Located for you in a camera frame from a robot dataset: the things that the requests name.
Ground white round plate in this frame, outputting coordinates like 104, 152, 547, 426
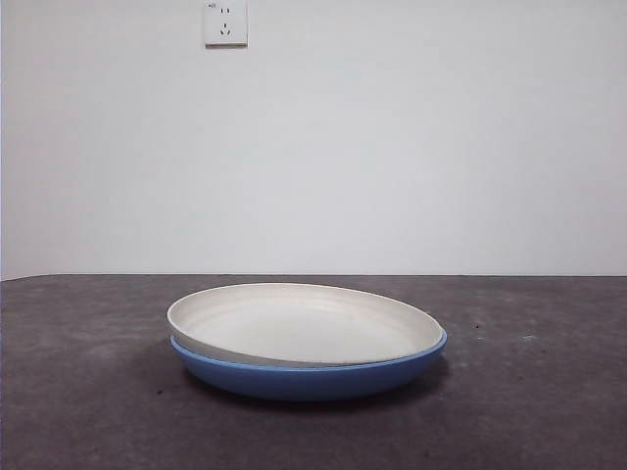
166, 282, 445, 368

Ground blue round plate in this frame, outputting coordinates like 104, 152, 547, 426
169, 330, 450, 404

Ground white wall socket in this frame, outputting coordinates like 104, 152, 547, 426
204, 0, 249, 50

